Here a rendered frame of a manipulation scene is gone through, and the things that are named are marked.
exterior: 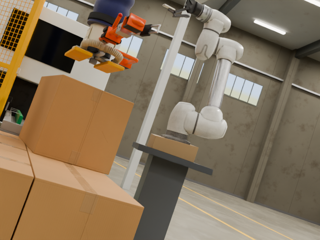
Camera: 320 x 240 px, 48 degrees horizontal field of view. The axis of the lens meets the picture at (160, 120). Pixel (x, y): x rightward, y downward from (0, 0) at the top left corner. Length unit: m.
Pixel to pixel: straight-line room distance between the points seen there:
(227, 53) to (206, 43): 0.57
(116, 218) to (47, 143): 0.64
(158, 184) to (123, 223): 1.09
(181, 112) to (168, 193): 0.55
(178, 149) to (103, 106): 0.73
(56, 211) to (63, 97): 0.70
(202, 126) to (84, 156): 0.92
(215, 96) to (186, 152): 0.45
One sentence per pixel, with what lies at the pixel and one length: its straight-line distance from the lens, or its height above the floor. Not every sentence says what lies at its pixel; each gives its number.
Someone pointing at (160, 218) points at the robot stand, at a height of 0.33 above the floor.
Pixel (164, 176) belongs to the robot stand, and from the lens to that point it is 2.39.
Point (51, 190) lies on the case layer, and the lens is 1.24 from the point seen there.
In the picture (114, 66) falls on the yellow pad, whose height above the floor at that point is 1.10.
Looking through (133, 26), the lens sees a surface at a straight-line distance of 1.57.
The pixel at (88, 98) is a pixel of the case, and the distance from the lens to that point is 1.83.
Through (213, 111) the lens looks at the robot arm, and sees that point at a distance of 2.48.
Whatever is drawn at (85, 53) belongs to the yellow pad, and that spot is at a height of 1.11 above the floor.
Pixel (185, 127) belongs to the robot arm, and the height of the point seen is 0.96.
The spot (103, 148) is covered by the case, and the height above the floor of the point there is 0.67.
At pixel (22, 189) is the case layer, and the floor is 0.50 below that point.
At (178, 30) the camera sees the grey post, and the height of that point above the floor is 2.64.
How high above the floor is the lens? 0.76
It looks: 4 degrees up
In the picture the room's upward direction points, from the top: 19 degrees clockwise
